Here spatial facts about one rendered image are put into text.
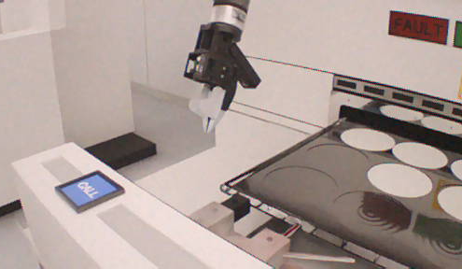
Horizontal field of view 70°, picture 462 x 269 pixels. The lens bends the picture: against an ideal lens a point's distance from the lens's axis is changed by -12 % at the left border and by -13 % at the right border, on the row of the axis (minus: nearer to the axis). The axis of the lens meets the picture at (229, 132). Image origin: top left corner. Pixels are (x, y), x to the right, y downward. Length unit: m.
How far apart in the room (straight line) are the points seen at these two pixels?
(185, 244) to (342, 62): 0.58
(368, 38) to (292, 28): 0.18
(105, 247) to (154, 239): 0.04
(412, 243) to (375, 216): 0.06
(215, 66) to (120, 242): 0.47
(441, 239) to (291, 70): 0.55
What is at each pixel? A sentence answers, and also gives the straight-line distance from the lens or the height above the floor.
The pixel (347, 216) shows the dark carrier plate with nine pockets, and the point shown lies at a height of 0.90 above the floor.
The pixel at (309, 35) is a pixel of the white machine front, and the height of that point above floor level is 1.05.
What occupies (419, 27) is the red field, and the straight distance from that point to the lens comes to 0.73.
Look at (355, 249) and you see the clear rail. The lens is 0.41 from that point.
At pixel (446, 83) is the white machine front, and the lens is 0.73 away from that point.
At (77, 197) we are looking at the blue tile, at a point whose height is 0.96.
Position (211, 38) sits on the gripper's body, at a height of 1.05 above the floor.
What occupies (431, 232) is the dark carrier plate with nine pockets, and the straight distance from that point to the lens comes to 0.47.
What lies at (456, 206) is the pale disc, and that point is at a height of 0.90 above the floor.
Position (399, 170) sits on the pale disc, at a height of 0.90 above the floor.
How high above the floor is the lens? 1.16
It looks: 23 degrees down
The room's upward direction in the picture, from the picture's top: straight up
